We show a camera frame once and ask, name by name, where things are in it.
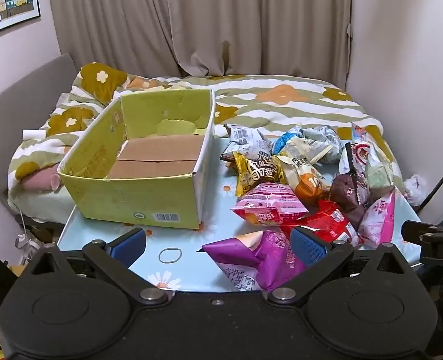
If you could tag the pink pillow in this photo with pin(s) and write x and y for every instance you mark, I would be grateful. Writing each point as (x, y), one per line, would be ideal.
(37, 182)

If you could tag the floral striped blanket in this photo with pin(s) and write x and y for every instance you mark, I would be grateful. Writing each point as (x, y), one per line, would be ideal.
(281, 108)

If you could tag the red snack packet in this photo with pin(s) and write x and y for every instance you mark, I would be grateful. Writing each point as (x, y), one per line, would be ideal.
(324, 221)

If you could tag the green cardboard box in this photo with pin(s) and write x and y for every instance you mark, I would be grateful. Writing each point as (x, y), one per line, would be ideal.
(94, 191)

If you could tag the white grey barcode packet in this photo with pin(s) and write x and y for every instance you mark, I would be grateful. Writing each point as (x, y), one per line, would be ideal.
(249, 140)

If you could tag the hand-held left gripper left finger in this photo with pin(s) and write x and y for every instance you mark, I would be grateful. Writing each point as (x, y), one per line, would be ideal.
(129, 247)

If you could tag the grey headboard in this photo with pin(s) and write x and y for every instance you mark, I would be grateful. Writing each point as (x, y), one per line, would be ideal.
(15, 93)

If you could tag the crumpled white tissue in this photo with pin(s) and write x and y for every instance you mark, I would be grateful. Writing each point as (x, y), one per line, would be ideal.
(416, 189)

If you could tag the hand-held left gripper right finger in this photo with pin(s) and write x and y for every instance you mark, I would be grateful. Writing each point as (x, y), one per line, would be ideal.
(307, 247)

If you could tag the cream blue snack packet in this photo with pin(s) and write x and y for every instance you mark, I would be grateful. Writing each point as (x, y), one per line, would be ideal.
(300, 148)

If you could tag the newspaper print snack packet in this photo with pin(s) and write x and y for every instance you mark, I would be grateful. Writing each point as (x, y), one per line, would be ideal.
(324, 135)

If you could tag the purple snack packet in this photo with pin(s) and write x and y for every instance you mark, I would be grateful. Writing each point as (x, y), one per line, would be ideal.
(259, 260)

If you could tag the gold snack packet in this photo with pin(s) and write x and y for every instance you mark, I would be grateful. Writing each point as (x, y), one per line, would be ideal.
(255, 172)

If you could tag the rubber band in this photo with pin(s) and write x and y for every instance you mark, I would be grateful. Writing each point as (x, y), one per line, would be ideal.
(160, 257)

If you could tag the light green snack packet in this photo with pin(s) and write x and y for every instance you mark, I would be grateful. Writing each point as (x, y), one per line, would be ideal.
(380, 174)

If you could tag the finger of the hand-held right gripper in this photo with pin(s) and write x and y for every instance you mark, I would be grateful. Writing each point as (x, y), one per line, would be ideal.
(441, 249)

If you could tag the pink white snack packet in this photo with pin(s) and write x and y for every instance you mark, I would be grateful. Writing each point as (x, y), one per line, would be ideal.
(379, 221)

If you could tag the white red-circle snack packet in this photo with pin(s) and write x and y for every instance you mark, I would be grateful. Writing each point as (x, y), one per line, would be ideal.
(358, 153)

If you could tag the brown snack packet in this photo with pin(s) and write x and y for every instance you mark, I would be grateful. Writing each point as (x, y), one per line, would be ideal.
(347, 191)

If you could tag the white orange cake packet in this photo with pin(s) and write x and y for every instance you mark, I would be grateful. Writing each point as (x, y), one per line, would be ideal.
(306, 182)

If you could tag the light blue floral tablecloth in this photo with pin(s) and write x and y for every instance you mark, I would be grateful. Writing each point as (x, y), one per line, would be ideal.
(105, 232)

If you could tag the beige curtain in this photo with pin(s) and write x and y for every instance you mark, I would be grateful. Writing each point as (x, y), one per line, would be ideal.
(206, 18)

